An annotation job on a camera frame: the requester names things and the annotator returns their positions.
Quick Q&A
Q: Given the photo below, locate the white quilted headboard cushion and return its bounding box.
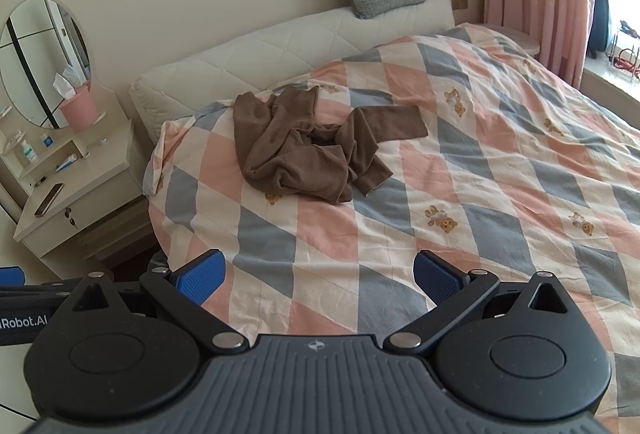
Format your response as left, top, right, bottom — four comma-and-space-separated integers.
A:
129, 0, 454, 142

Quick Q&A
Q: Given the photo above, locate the metal rack on windowsill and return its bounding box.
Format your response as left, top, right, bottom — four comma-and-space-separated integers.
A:
606, 20, 640, 81

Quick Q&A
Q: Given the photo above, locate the black smartphone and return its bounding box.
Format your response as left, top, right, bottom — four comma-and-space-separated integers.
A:
35, 183, 64, 217

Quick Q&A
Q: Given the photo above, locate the toothpaste tube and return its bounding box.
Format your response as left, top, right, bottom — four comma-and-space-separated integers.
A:
55, 154, 78, 172

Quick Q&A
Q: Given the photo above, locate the pink tissue box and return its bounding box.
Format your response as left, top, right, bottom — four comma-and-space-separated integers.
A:
53, 74, 100, 133

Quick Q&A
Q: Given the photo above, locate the brown garment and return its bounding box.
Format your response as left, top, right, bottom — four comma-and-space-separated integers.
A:
233, 86, 428, 205

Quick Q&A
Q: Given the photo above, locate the dark blue bag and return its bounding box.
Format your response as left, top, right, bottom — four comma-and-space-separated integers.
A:
587, 0, 611, 58

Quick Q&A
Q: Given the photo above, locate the cream dressing table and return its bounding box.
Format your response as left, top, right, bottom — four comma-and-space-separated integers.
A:
1, 86, 153, 278

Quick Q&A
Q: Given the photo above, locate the white lotion bottle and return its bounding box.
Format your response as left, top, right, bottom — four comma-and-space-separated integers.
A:
21, 139, 38, 163

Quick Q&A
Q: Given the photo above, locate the blue capped bottle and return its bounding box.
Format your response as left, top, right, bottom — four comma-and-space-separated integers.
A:
41, 133, 53, 147

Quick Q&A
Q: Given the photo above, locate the oval vanity mirror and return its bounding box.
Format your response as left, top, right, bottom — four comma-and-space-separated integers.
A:
1, 0, 91, 129

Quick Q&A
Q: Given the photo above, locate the wooden wall socket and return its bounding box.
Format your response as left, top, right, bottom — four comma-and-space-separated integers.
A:
450, 0, 469, 11

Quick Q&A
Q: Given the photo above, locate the checkered pink grey quilt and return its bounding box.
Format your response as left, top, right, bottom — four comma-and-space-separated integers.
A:
143, 24, 639, 433

